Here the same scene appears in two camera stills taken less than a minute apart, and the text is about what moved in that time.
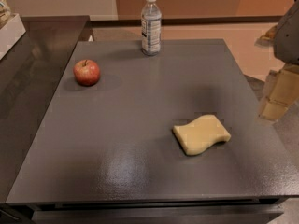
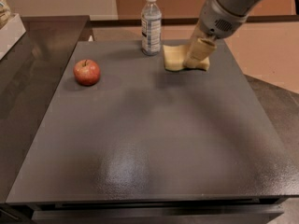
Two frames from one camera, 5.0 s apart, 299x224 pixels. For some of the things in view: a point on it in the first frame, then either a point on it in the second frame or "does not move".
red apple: (87, 72) does not move
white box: (10, 34) does not move
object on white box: (5, 11) does not move
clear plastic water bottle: (151, 26) does not move
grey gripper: (288, 37) → (218, 20)
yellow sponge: (201, 133) → (175, 57)
